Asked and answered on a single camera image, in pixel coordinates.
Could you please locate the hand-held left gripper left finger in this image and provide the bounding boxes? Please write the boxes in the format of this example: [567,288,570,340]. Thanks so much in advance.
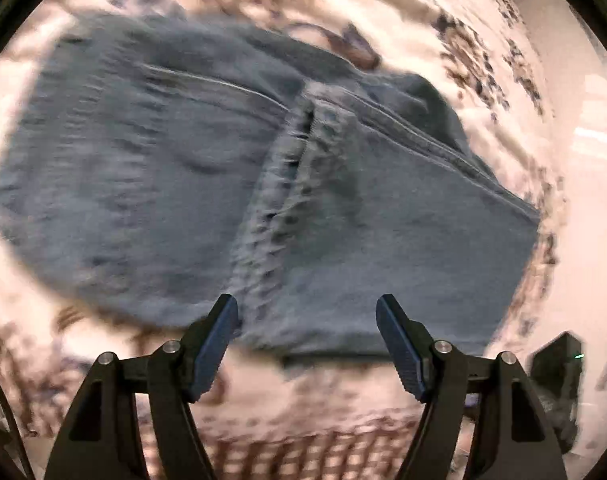
[44,294,240,480]

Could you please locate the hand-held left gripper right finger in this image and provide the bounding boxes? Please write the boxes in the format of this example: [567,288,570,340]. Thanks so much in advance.
[376,294,568,480]

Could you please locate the blue denim pants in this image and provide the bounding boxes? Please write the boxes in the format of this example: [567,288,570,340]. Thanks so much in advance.
[0,12,542,362]

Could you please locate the floral quilt on bed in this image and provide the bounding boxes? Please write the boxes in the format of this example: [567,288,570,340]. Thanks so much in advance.
[0,0,581,480]

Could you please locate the white headboard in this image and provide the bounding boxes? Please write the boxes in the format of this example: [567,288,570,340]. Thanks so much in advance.
[511,0,607,461]

